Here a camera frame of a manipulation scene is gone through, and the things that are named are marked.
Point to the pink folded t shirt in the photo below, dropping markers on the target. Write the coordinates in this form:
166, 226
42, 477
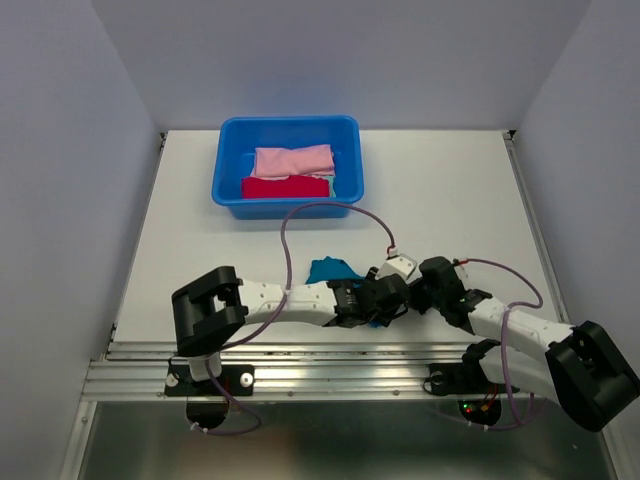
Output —
272, 162

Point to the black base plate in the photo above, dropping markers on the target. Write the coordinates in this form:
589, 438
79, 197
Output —
237, 380
453, 379

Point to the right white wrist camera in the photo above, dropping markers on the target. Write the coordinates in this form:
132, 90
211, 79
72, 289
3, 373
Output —
460, 266

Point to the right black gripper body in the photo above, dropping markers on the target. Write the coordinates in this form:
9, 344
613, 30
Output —
422, 298

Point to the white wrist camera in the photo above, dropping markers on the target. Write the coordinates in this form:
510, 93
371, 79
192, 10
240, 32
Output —
396, 263
460, 266

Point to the aluminium rail frame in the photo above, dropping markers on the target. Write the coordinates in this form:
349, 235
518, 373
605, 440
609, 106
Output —
338, 404

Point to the teal t shirt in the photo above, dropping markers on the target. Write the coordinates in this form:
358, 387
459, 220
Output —
330, 272

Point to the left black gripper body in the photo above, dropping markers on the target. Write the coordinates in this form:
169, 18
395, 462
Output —
384, 318

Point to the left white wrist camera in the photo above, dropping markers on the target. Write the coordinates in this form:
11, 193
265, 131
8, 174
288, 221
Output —
396, 263

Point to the red folded t shirt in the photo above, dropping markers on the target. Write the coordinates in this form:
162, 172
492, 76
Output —
289, 187

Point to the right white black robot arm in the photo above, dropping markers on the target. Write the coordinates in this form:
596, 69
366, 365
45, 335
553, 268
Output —
577, 367

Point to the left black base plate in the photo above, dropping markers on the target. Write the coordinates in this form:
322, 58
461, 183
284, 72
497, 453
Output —
237, 380

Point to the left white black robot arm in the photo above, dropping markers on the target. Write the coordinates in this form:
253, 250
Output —
209, 311

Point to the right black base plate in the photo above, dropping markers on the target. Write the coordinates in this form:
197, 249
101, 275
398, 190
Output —
453, 379

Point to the blue plastic bin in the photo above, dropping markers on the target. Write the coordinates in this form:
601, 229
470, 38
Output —
239, 138

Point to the light teal folded shirt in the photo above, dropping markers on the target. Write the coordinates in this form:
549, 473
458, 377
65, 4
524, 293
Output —
330, 180

